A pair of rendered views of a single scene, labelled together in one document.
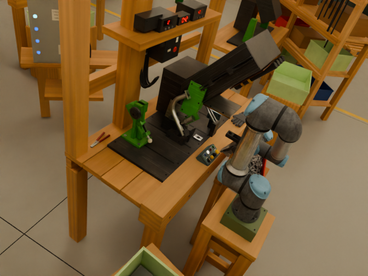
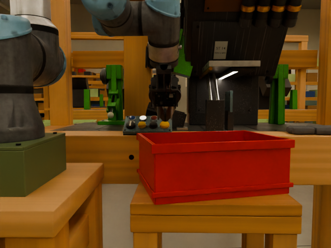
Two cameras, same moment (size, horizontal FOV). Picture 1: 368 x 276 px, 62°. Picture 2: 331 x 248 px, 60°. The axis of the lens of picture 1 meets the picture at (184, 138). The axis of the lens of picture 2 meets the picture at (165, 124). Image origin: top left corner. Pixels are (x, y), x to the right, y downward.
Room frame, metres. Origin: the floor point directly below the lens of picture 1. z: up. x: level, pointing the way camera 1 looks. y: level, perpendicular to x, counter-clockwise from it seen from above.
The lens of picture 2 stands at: (1.18, -1.04, 1.00)
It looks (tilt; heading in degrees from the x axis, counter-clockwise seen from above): 4 degrees down; 68
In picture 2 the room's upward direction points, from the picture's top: straight up
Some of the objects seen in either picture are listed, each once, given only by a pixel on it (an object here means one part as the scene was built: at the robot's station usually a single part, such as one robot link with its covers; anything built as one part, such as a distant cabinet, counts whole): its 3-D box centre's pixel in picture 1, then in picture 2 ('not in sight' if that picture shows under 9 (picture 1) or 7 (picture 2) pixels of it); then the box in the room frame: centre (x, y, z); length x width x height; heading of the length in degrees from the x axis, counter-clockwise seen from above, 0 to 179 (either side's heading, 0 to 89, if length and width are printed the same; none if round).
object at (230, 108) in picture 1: (210, 99); (223, 72); (1.79, -0.10, 1.11); 0.39 x 0.16 x 0.03; 67
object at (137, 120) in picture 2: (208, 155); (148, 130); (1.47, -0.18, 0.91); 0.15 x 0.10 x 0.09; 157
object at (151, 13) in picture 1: (148, 20); not in sight; (1.58, 0.34, 1.59); 0.15 x 0.07 x 0.07; 157
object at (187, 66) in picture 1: (181, 87); (220, 87); (1.91, 0.11, 1.07); 0.30 x 0.18 x 0.34; 157
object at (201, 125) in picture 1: (184, 123); (199, 128); (1.76, 0.02, 0.89); 1.10 x 0.42 x 0.02; 157
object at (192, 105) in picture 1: (195, 98); (182, 58); (1.66, 0.00, 1.17); 0.13 x 0.12 x 0.20; 157
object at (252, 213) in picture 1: (248, 205); (1, 112); (1.09, -0.42, 0.98); 0.15 x 0.15 x 0.10
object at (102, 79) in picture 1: (149, 58); (193, 59); (1.90, 0.36, 1.23); 1.30 x 0.05 x 0.09; 157
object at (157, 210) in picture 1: (216, 149); (207, 156); (1.65, -0.23, 0.82); 1.50 x 0.14 x 0.15; 157
